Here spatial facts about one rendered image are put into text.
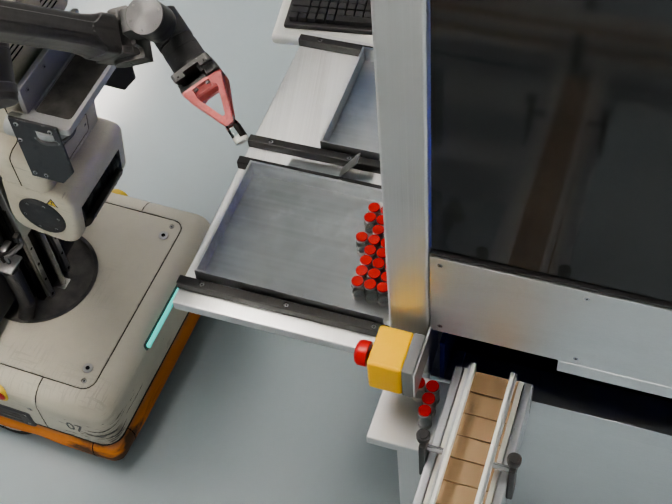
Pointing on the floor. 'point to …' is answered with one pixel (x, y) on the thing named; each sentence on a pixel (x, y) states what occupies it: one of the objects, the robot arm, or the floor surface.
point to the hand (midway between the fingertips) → (228, 120)
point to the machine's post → (405, 175)
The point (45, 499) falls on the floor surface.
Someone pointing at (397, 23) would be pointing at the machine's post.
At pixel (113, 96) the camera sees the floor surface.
